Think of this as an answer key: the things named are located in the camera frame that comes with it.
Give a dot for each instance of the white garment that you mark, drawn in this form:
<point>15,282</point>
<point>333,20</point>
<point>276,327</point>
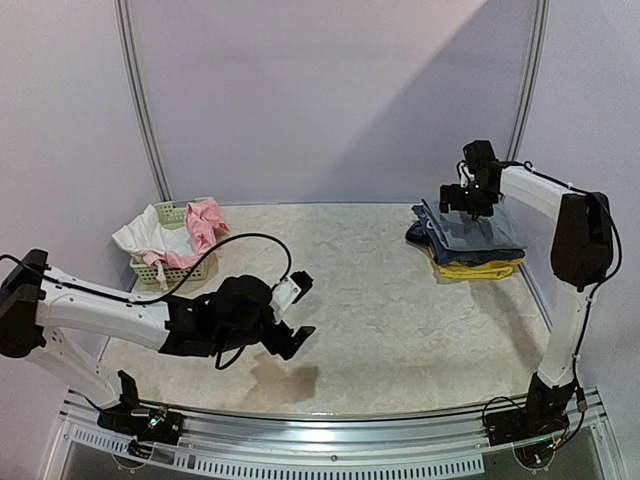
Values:
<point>158,229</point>

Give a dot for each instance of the right aluminium frame post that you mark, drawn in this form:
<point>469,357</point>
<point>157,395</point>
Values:
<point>530,74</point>

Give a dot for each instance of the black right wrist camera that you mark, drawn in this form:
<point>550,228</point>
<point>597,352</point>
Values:
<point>477,155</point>

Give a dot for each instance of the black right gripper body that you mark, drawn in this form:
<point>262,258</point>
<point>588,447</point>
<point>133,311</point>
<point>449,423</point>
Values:
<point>467,198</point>

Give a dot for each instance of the grey garment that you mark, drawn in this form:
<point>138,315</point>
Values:
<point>458,231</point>

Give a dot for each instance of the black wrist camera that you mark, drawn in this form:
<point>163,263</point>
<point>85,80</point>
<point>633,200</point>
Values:
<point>247,301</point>
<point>477,155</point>

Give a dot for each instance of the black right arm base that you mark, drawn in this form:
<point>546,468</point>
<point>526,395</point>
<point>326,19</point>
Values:
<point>543,413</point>

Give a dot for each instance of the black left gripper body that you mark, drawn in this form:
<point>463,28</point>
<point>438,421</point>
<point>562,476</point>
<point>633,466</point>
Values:
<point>277,343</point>

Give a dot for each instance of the beige perforated laundry basket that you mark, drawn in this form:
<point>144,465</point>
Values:
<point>180,248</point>

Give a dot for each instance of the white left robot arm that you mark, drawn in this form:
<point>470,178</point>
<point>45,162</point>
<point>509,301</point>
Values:
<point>40,304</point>

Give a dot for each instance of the pink garment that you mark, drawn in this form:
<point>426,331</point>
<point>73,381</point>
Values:
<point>202,220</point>

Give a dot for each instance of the yellow folded t-shirt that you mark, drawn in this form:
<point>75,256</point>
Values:
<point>493,270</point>

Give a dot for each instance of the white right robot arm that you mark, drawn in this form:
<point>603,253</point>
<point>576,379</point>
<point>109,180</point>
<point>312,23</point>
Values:
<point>584,245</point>

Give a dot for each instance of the aluminium front rail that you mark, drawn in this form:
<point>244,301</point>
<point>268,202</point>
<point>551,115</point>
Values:
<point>441,444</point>

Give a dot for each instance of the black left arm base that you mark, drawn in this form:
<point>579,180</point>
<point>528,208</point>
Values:
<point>145,424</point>

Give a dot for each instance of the left aluminium frame post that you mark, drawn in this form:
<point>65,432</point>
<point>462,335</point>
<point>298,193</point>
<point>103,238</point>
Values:
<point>139,100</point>

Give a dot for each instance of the aluminium frame post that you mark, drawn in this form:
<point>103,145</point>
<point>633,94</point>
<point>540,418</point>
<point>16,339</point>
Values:
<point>139,100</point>
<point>530,74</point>

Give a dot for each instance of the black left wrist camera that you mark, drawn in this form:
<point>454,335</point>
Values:
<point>247,301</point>

